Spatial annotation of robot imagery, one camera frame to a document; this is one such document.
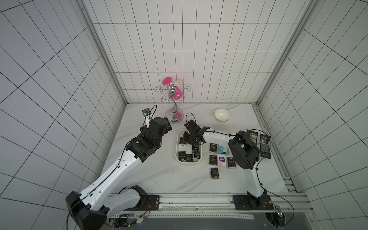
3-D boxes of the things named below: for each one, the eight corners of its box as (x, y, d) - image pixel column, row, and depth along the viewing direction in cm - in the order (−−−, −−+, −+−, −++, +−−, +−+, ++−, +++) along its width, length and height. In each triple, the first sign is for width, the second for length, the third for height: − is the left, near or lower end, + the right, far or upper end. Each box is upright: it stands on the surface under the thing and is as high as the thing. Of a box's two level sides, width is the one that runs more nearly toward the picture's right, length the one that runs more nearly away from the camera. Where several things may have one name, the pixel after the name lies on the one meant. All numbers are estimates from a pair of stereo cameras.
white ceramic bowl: (215, 121, 107) (216, 118, 104) (213, 112, 114) (214, 109, 111) (230, 121, 107) (231, 118, 104) (227, 112, 114) (228, 109, 111)
